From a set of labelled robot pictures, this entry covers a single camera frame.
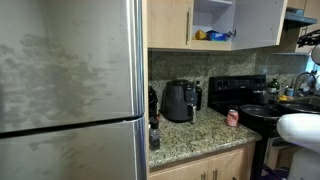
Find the dark glass bottle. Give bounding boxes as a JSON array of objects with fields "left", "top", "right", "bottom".
[{"left": 194, "top": 80, "right": 203, "bottom": 112}]

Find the bright kitchen window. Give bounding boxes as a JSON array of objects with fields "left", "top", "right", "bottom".
[{"left": 305, "top": 54, "right": 320, "bottom": 73}]

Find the black frying pan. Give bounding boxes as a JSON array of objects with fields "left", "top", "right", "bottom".
[{"left": 239, "top": 104, "right": 284, "bottom": 126}]

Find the yellow sponge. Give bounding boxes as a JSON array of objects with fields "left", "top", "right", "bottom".
[{"left": 278, "top": 94, "right": 294, "bottom": 102}]

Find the steel bar cabinet handle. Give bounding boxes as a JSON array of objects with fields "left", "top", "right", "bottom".
[{"left": 185, "top": 7, "right": 192, "bottom": 43}]

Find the curved steel faucet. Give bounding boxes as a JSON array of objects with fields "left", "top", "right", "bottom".
[{"left": 293, "top": 71, "right": 318, "bottom": 96}]

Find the yellow packet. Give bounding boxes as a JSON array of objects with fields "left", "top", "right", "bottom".
[{"left": 194, "top": 29, "right": 208, "bottom": 41}]

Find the wood cabinet beside hood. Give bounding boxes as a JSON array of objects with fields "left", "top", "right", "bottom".
[{"left": 287, "top": 0, "right": 320, "bottom": 54}]

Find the pink soda can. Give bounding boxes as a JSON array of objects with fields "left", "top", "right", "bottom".
[{"left": 226, "top": 109, "right": 240, "bottom": 128}]

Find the stainless steel refrigerator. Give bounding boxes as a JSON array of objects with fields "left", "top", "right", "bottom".
[{"left": 0, "top": 0, "right": 148, "bottom": 180}]

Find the black electric stove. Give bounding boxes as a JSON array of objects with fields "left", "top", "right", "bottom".
[{"left": 207, "top": 74, "right": 301, "bottom": 180}]

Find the green glass bottle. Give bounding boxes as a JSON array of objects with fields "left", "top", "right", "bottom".
[{"left": 267, "top": 78, "right": 281, "bottom": 96}]

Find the light wood base cabinet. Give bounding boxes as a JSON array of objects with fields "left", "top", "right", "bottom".
[{"left": 148, "top": 141, "right": 257, "bottom": 180}]

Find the black capped spice grinder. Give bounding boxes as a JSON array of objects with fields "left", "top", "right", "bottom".
[{"left": 148, "top": 117, "right": 161, "bottom": 152}]

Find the black range hood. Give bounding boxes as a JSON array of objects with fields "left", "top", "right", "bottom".
[{"left": 283, "top": 7, "right": 318, "bottom": 30}]

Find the tall wooden side panel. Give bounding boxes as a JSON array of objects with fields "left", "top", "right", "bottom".
[{"left": 141, "top": 0, "right": 150, "bottom": 180}]

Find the wall cabinet carcass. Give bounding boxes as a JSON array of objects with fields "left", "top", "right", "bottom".
[{"left": 187, "top": 0, "right": 238, "bottom": 52}]

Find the black air fryer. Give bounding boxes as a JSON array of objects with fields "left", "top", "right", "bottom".
[{"left": 162, "top": 79, "right": 198, "bottom": 124}]

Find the black shallow pan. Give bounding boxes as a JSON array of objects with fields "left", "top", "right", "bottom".
[{"left": 276, "top": 101, "right": 313, "bottom": 115}]

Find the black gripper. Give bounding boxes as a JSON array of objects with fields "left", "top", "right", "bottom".
[{"left": 296, "top": 29, "right": 320, "bottom": 48}]

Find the small dark pot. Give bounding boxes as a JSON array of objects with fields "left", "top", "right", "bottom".
[{"left": 252, "top": 89, "right": 270, "bottom": 106}]

